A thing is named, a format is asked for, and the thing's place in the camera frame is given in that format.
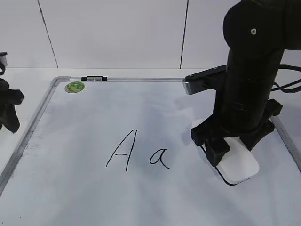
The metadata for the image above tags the black whiteboard hanger clip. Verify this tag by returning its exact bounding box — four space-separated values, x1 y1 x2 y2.
81 76 108 81

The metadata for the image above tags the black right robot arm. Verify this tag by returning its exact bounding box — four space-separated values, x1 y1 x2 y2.
183 0 301 167

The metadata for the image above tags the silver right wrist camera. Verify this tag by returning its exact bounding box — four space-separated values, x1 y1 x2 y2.
182 65 226 95

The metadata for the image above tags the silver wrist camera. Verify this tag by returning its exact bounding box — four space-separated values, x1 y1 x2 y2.
182 65 226 95
0 52 7 71

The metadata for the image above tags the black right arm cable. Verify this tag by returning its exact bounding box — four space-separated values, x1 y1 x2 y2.
270 64 301 94

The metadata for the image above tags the white aluminium-framed whiteboard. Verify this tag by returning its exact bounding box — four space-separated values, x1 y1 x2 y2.
0 79 301 226

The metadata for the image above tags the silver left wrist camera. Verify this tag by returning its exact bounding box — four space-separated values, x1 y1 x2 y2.
0 52 7 71

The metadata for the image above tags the round green sticker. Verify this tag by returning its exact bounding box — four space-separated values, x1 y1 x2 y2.
64 81 85 94

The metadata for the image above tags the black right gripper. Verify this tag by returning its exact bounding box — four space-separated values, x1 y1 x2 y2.
191 63 282 167

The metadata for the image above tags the white whiteboard eraser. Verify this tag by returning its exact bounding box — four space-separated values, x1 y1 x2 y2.
197 137 260 186

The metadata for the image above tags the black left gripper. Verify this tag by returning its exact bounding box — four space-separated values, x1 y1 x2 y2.
0 79 24 133

